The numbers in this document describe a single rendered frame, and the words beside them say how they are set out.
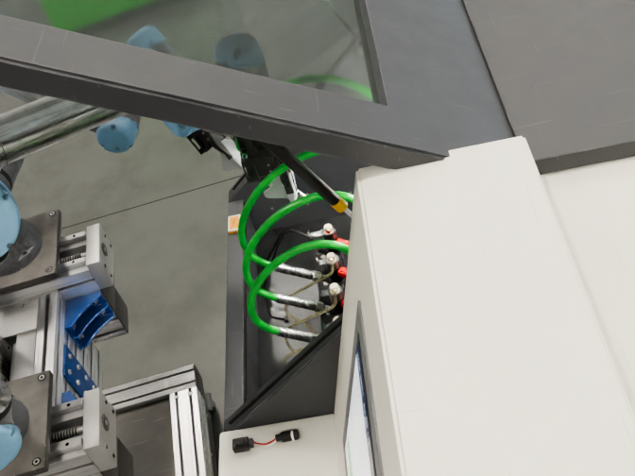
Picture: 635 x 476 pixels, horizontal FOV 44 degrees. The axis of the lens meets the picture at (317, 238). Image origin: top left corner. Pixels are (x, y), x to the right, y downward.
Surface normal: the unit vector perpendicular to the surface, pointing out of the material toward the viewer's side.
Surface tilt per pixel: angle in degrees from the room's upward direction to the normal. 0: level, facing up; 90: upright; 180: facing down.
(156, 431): 0
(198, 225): 0
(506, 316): 0
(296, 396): 90
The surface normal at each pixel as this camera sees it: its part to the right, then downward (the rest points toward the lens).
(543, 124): -0.21, -0.68
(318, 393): 0.07, 0.71
